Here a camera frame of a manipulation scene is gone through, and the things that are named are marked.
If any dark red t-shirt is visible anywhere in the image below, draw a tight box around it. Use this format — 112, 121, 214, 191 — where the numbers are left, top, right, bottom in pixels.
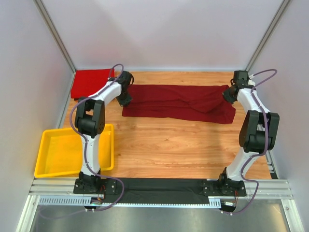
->
122, 85, 236, 124

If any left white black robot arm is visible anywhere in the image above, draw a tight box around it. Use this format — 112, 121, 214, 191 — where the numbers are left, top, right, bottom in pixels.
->
71, 71, 134, 186

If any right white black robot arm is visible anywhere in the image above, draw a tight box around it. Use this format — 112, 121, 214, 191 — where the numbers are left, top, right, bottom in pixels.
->
219, 69, 280, 185

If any bright red folded t-shirt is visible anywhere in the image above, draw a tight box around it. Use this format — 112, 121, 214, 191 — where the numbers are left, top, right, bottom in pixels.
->
70, 69, 114, 99

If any yellow plastic bin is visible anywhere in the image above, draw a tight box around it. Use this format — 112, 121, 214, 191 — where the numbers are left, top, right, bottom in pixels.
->
34, 124, 114, 178

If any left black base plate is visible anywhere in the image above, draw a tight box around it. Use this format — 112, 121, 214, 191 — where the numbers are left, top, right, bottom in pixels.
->
73, 178, 118, 195

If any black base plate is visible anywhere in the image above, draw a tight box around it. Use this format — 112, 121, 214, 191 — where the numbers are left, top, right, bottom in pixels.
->
73, 178, 118, 195
199, 180, 247, 197

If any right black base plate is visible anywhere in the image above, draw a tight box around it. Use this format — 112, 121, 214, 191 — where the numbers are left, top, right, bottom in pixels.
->
199, 180, 247, 197

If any right aluminium frame post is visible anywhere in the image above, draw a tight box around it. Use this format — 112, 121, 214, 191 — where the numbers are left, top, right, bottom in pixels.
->
245, 0, 292, 71

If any aluminium frame post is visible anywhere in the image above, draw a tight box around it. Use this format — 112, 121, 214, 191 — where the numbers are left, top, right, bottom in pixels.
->
245, 0, 292, 71
33, 0, 76, 73

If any white slotted cable duct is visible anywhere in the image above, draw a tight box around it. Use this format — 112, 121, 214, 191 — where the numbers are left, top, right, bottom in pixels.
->
38, 196, 221, 209

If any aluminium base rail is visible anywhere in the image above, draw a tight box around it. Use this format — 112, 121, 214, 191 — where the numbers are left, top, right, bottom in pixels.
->
29, 177, 293, 200

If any left aluminium frame post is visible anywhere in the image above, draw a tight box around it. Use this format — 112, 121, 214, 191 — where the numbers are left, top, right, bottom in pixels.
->
33, 0, 76, 73

